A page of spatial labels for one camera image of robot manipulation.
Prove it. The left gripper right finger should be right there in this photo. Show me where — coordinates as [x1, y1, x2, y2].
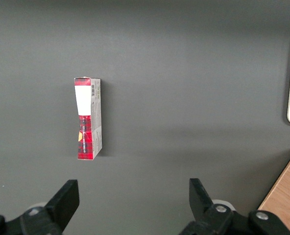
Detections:
[178, 178, 290, 235]

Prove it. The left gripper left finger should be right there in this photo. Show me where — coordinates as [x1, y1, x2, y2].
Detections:
[0, 179, 80, 235]

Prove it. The red tartan shortbread box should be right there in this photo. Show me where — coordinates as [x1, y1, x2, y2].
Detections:
[73, 76, 103, 161]

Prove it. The wooden drawer cabinet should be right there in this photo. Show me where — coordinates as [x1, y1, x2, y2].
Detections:
[257, 146, 290, 235]

